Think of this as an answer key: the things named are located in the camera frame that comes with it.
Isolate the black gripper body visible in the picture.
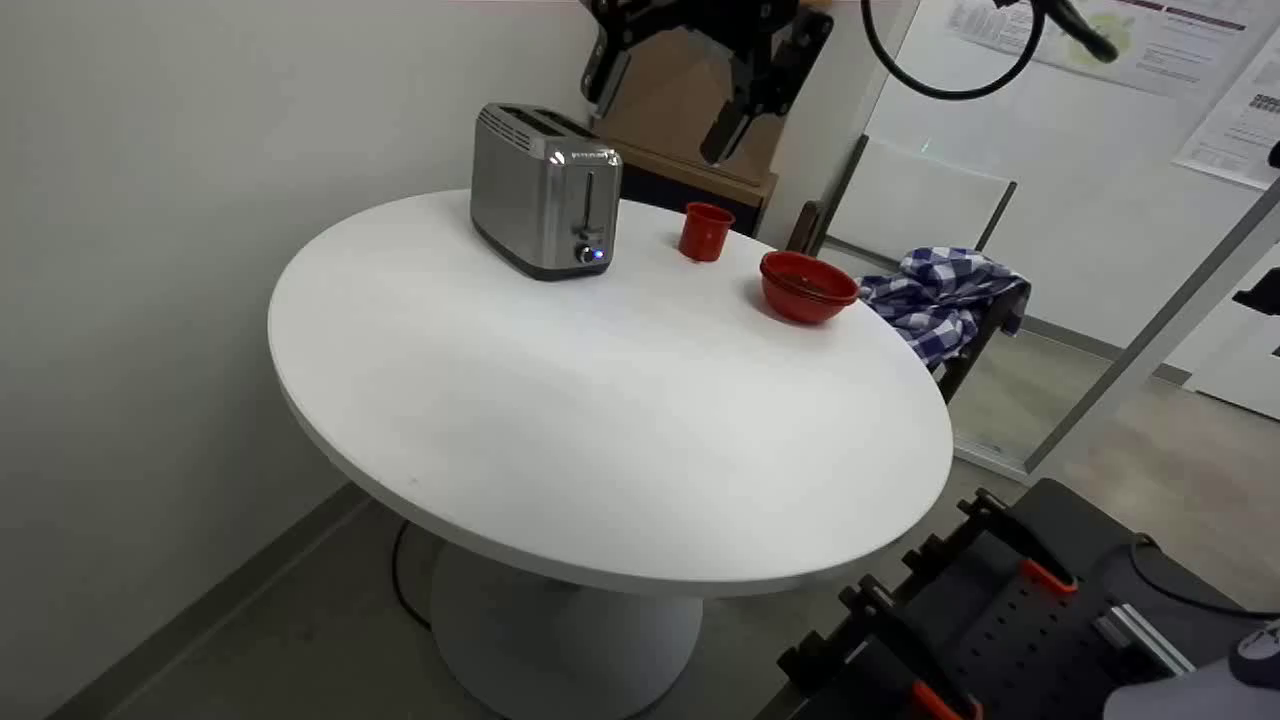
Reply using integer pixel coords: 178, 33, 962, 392
581, 0, 836, 112

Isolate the silver two-slot toaster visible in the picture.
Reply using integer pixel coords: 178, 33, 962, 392
471, 102, 625, 278

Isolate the cardboard box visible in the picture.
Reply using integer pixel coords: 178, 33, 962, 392
593, 33, 786, 207

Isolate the red plastic cup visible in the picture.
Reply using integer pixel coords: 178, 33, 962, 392
680, 199, 732, 260

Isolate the red bowl with beans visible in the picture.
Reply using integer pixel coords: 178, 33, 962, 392
760, 251, 860, 324

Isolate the blue white checkered cloth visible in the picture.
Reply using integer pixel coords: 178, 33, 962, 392
860, 247, 1034, 370

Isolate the black clamp stand base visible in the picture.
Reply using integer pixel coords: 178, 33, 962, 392
780, 481, 1280, 720

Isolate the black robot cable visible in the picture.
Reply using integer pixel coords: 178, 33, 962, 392
856, 0, 1126, 102

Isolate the white round pedestal table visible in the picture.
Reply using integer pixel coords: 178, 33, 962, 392
267, 193, 952, 720

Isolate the white wall poster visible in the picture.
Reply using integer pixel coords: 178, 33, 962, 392
984, 0, 1280, 187

